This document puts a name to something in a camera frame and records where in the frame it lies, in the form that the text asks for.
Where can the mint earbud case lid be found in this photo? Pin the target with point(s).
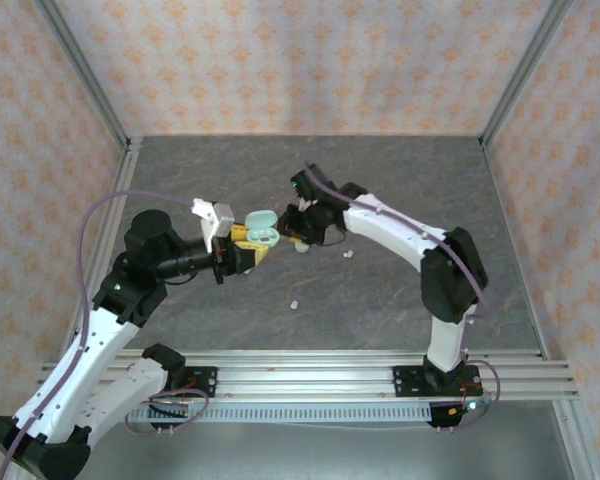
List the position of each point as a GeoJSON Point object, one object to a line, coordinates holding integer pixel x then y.
{"type": "Point", "coordinates": [301, 248]}

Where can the mint earbud case base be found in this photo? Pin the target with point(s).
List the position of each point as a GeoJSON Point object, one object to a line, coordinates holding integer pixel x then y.
{"type": "Point", "coordinates": [260, 220]}

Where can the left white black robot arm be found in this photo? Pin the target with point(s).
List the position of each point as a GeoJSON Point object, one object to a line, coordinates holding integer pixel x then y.
{"type": "Point", "coordinates": [80, 370]}

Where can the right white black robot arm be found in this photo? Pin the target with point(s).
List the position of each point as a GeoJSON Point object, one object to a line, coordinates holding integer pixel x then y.
{"type": "Point", "coordinates": [450, 270]}

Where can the grey metal lower shelf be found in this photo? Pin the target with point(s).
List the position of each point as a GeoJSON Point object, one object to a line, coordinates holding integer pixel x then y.
{"type": "Point", "coordinates": [305, 452]}

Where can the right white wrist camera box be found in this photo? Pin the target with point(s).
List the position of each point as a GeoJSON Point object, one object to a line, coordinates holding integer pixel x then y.
{"type": "Point", "coordinates": [306, 204]}

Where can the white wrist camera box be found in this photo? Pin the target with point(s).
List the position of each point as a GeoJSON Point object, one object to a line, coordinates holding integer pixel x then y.
{"type": "Point", "coordinates": [306, 204]}
{"type": "Point", "coordinates": [215, 220]}

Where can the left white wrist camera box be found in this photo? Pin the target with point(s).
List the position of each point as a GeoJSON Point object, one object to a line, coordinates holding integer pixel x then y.
{"type": "Point", "coordinates": [215, 220]}

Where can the aluminium table side rail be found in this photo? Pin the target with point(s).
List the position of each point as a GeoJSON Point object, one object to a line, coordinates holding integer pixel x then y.
{"type": "Point", "coordinates": [120, 180]}
{"type": "Point", "coordinates": [505, 210]}

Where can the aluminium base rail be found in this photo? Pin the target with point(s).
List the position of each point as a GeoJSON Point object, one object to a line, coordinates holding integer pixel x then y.
{"type": "Point", "coordinates": [305, 375]}

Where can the aluminium frame post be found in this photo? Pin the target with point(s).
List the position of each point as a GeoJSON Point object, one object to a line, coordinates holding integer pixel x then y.
{"type": "Point", "coordinates": [525, 75]}
{"type": "Point", "coordinates": [85, 75]}

